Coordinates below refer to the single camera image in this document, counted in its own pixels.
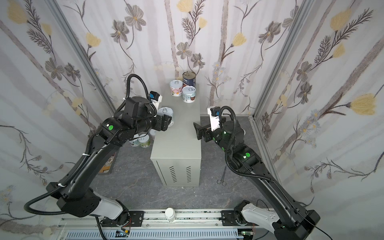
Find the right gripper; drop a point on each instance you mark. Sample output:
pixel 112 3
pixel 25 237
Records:
pixel 204 133

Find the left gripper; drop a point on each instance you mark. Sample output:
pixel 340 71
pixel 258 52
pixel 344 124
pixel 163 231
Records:
pixel 163 122

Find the white lid can front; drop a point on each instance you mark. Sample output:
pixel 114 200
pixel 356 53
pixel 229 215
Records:
pixel 166 111

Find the teal label can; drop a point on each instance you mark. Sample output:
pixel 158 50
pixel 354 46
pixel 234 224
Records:
pixel 134 142
pixel 189 94

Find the pink label can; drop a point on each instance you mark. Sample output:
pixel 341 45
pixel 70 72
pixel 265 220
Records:
pixel 176 87

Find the dark blue tomato can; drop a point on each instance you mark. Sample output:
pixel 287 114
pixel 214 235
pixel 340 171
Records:
pixel 189 79

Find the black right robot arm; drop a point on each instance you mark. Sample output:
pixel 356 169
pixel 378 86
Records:
pixel 288 220

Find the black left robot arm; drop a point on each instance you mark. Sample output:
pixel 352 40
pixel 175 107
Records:
pixel 72 194

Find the pink can near cabinet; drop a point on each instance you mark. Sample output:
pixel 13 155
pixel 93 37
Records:
pixel 152 133

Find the green label can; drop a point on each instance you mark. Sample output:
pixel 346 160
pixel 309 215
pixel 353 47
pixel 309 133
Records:
pixel 144 140

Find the grey metal cabinet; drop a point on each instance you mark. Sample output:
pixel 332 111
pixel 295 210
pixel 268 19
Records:
pixel 176 153

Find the metal scissors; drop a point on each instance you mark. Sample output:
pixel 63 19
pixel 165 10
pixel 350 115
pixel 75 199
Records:
pixel 221 181
pixel 241 180

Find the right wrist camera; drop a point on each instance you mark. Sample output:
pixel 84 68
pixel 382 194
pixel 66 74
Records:
pixel 214 117

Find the white knob on rail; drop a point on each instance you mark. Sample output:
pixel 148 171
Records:
pixel 170 214

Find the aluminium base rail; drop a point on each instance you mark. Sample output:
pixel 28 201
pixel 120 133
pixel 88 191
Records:
pixel 192 224

